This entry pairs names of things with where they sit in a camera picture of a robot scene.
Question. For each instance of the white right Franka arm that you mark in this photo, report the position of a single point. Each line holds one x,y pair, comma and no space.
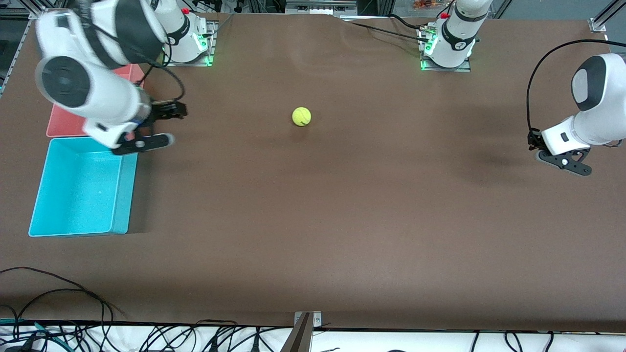
107,102

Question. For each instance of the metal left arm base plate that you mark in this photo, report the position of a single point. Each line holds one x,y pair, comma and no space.
462,69

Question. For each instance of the grey metal bar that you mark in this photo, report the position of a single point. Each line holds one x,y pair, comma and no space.
299,340

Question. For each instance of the small metal table bracket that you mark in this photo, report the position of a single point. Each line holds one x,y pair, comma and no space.
317,320

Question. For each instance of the aluminium frame beam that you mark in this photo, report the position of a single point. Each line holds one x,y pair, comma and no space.
320,7

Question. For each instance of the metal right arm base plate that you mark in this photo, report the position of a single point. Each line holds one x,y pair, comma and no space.
213,44

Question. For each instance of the pink plastic bin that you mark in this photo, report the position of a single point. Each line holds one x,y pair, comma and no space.
63,127

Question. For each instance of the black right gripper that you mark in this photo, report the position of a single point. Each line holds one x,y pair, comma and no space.
161,111

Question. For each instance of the yellow-green tennis ball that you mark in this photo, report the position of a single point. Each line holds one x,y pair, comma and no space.
301,116

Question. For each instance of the aluminium frame rail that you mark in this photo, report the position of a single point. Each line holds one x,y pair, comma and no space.
22,46

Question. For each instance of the blue plastic bin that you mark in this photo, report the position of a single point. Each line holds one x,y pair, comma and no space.
78,195

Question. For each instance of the orange object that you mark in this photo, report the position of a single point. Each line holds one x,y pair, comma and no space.
430,5

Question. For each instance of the aluminium corner profile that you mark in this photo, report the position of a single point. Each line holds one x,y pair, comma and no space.
599,23

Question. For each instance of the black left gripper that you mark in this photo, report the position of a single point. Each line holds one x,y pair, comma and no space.
534,139

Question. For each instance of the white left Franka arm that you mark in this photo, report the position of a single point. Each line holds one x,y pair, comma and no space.
601,112

